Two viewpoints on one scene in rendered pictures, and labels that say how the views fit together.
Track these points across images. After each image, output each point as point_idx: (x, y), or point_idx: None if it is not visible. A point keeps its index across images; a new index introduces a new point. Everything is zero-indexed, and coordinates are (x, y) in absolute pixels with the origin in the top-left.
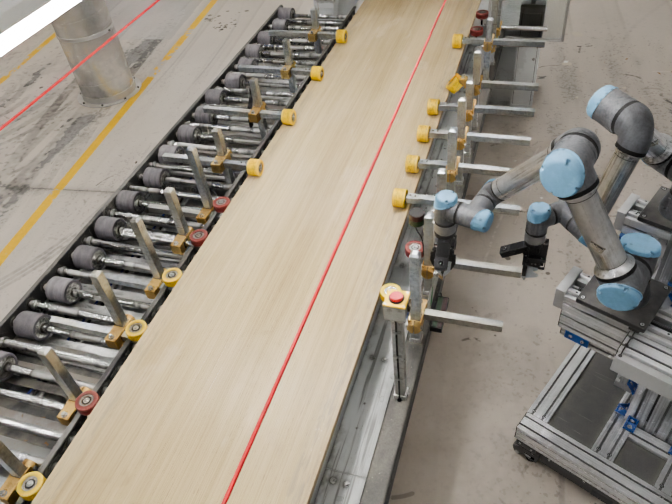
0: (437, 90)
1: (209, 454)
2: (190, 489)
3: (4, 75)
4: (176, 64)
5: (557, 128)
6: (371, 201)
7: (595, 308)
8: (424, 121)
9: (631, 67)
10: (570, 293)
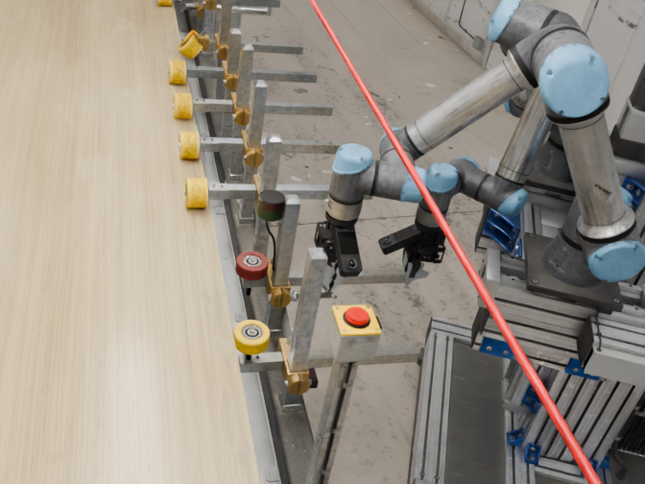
0: (166, 55)
1: None
2: None
3: None
4: None
5: (271, 126)
6: (146, 205)
7: (556, 292)
8: (169, 92)
9: (320, 60)
10: (505, 282)
